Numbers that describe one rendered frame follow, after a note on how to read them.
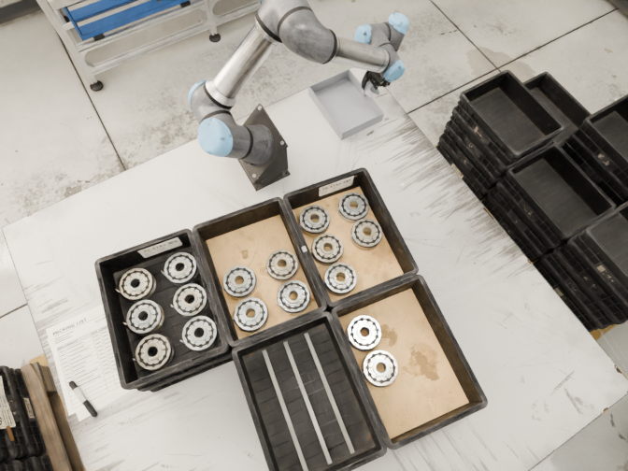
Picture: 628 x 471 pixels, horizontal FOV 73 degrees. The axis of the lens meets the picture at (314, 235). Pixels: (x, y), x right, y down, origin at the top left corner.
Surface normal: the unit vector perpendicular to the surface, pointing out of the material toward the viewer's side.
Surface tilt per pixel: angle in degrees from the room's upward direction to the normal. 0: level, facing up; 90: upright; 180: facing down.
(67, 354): 0
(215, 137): 45
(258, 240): 0
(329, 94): 0
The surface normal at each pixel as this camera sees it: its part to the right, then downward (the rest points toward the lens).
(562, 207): 0.02, -0.39
